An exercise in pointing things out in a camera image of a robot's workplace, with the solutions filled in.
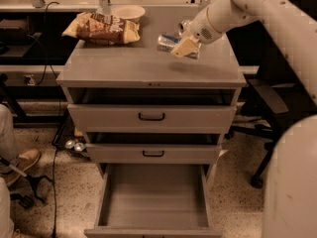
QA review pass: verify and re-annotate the wall power outlet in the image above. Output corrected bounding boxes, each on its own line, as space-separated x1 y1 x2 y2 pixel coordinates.
24 74 37 85

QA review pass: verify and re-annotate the tan shoe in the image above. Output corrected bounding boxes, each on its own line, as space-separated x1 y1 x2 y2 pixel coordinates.
0 149 41 186

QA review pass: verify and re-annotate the grey top drawer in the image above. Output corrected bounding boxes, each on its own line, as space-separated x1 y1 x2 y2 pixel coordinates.
68 104 236 134

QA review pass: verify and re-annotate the white bowl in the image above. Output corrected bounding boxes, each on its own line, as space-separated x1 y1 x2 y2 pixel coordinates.
112 5 146 23

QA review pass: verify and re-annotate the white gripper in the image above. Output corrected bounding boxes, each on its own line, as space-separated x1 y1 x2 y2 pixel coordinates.
170 7 222 58

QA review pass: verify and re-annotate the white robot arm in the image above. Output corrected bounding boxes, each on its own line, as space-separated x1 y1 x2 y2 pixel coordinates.
172 0 317 238

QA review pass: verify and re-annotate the black chair base left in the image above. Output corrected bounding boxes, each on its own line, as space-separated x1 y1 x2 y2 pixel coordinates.
0 156 53 210

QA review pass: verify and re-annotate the light trouser leg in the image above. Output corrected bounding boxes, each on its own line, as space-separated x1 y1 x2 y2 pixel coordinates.
0 104 19 165

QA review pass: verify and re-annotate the grey open bottom drawer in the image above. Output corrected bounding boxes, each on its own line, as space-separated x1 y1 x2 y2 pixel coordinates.
84 164 221 238

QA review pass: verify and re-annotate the grey middle drawer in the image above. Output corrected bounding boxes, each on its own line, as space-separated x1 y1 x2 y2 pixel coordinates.
86 144 221 164

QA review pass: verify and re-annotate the black office chair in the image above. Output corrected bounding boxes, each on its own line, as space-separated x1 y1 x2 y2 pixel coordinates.
227 0 317 188

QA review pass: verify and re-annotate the brown chip bag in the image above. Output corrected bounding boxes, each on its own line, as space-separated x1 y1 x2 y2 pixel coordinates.
62 12 140 46

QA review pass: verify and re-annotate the black floor cable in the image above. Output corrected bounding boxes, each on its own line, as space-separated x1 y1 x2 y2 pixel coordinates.
35 1 61 238

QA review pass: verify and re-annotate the silver can on floor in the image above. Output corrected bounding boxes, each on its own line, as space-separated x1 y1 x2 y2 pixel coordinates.
64 140 75 150

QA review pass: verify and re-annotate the grey drawer cabinet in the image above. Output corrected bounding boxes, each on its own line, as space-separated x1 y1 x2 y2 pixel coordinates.
57 6 246 175

